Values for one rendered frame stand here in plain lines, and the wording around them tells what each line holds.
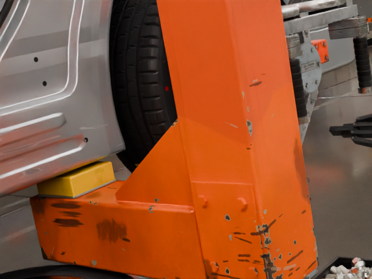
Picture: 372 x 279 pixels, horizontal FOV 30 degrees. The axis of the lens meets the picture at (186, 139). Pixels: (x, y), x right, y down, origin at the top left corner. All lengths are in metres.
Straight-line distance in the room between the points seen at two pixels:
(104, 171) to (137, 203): 0.23
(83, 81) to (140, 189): 0.31
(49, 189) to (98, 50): 0.34
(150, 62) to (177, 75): 0.43
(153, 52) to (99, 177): 0.32
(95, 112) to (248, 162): 0.53
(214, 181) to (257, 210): 0.10
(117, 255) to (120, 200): 0.12
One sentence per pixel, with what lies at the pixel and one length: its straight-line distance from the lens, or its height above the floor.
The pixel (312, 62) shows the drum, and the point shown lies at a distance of 1.80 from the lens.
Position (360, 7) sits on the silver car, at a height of 0.86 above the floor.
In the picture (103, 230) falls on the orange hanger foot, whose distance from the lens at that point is 1.52.
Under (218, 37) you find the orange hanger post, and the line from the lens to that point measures 1.18.
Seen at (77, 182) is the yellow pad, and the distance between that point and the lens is 1.59.
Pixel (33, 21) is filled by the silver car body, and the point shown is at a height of 1.08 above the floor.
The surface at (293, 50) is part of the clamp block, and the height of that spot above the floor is 0.92.
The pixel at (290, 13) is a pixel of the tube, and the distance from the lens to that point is 1.65.
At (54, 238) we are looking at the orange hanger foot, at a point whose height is 0.58.
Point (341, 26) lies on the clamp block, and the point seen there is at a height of 0.93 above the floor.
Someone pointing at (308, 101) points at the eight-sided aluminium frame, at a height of 0.72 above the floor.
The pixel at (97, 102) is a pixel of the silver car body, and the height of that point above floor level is 0.87.
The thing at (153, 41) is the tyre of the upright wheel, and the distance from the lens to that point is 1.68.
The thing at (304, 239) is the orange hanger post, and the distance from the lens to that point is 1.34.
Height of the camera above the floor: 1.06
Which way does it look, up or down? 11 degrees down
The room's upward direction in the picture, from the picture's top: 10 degrees counter-clockwise
